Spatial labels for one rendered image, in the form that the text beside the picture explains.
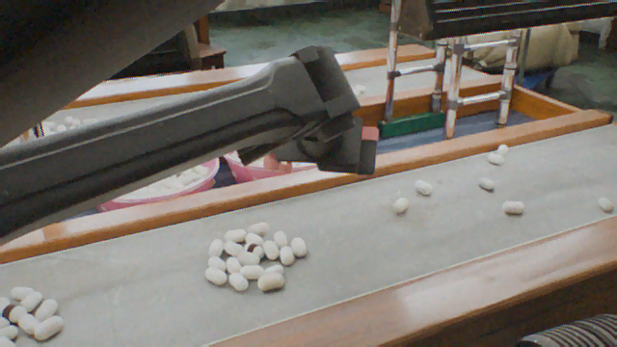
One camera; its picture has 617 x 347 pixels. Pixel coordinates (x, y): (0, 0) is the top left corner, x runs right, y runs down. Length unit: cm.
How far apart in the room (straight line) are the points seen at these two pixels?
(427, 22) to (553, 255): 40
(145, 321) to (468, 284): 44
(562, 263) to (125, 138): 68
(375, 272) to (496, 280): 17
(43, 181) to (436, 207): 79
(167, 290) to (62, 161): 50
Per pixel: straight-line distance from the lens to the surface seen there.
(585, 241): 97
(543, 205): 110
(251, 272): 83
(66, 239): 96
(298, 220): 97
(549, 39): 378
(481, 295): 80
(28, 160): 36
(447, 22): 93
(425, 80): 174
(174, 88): 162
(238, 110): 43
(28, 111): 17
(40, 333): 80
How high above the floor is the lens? 125
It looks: 27 degrees down
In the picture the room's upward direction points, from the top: straight up
